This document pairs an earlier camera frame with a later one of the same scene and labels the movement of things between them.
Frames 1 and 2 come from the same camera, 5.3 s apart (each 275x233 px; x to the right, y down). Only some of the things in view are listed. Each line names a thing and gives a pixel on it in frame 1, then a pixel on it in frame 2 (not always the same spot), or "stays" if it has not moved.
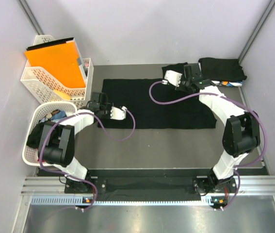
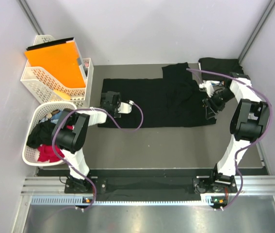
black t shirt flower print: (153, 103) stays
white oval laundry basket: (30, 155) stays
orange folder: (61, 60) stays
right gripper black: (180, 88) → (212, 111)
